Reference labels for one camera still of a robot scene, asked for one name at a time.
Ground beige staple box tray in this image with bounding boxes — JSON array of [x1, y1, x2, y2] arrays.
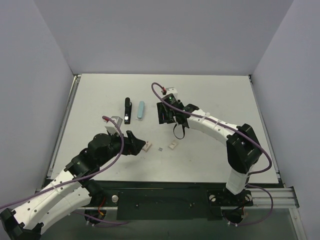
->
[[168, 140, 179, 150]]

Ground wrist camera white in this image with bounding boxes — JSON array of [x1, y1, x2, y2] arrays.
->
[[102, 116, 123, 135], [165, 87, 178, 98]]

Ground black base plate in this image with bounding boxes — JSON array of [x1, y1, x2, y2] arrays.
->
[[82, 180, 253, 221]]

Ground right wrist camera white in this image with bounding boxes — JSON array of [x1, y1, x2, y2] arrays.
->
[[165, 87, 178, 98]]

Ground staple box with red label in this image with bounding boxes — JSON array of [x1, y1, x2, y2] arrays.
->
[[142, 141, 153, 152]]

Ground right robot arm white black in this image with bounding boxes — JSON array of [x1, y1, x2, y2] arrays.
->
[[156, 93, 262, 205]]

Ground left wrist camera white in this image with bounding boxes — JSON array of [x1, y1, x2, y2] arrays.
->
[[102, 116, 123, 135]]

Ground light blue white stapler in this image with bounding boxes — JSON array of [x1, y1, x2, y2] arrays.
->
[[136, 101, 145, 121]]

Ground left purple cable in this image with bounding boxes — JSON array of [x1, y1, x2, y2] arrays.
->
[[0, 115, 131, 228]]

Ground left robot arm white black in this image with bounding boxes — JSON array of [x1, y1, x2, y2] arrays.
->
[[0, 130, 146, 240]]

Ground black stapler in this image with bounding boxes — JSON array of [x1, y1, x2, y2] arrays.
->
[[124, 97, 132, 125]]

